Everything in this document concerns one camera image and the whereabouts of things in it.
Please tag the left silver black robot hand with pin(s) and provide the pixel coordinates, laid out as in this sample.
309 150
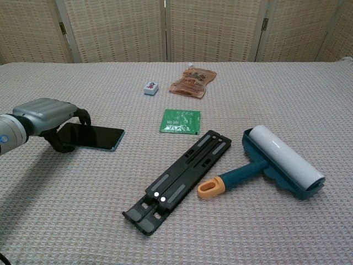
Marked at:
45 114

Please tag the black smartphone with blue edge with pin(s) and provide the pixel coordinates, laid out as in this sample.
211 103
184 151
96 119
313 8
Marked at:
93 135

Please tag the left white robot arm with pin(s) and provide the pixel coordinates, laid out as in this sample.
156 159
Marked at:
11 132

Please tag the beige waffle-weave tablecloth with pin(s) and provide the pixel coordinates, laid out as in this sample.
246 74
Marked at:
82 207

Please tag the white mahjong tile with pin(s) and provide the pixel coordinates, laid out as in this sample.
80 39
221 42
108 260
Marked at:
151 88

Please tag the green foil sachet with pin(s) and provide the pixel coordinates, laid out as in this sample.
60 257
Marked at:
180 121

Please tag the black folding laptop stand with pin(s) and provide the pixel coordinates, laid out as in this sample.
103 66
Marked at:
179 179

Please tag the orange spouted drink pouch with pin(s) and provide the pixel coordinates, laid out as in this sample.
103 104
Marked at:
191 81

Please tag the woven folding screen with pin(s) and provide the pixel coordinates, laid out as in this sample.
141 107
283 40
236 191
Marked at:
176 30

